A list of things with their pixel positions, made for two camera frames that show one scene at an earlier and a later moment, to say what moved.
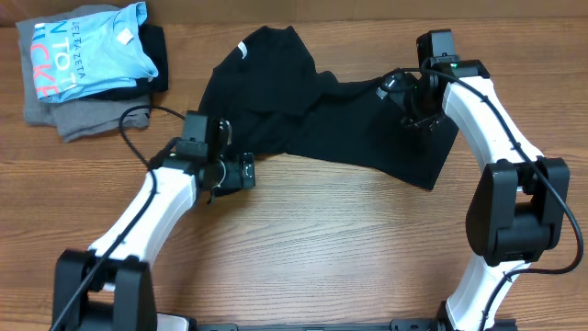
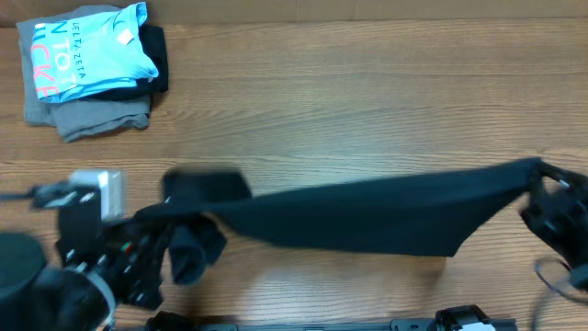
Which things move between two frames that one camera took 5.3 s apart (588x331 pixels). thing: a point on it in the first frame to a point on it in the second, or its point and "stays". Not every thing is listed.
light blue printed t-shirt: x=91 y=53 stays
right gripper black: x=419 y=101 to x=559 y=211
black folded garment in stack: x=153 y=40 stays
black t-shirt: x=270 y=92 to x=442 y=214
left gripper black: x=234 y=177 to x=147 y=248
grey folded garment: x=79 y=119 stays
